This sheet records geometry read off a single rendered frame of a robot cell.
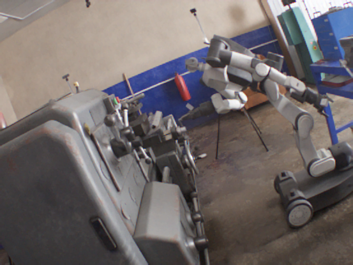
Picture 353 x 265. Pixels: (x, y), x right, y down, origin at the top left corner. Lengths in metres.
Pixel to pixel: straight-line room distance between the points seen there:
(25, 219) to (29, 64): 6.02
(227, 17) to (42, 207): 5.76
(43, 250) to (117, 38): 5.56
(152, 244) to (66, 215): 0.31
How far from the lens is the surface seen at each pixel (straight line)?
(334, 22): 2.69
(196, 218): 1.19
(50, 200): 0.96
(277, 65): 2.07
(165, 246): 1.07
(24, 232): 1.07
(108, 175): 1.02
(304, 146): 2.21
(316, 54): 5.83
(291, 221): 2.16
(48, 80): 6.73
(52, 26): 6.76
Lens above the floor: 1.29
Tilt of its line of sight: 10 degrees down
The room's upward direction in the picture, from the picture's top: 23 degrees counter-clockwise
